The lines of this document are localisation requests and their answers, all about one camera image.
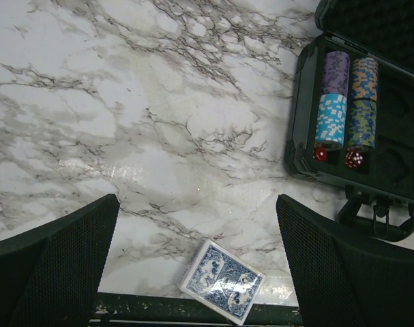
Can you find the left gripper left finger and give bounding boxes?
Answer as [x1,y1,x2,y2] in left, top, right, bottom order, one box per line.
[0,194,119,326]

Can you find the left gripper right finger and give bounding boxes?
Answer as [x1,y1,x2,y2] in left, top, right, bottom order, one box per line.
[276,194,414,326]

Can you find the red die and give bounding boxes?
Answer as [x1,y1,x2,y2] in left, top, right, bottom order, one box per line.
[345,151,364,168]
[313,146,328,161]

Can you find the black poker set case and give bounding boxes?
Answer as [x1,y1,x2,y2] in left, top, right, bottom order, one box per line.
[284,1,414,242]

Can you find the blue back card deck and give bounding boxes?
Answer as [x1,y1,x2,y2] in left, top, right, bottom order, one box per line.
[179,238,265,326]

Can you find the dark green chip stack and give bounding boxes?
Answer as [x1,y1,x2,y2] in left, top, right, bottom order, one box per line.
[346,99,377,153]

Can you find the light blue chip stack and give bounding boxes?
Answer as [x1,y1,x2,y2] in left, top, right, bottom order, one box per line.
[314,93,347,151]

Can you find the purple chip stack back left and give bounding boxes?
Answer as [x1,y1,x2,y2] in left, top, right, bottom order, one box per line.
[321,51,350,97]

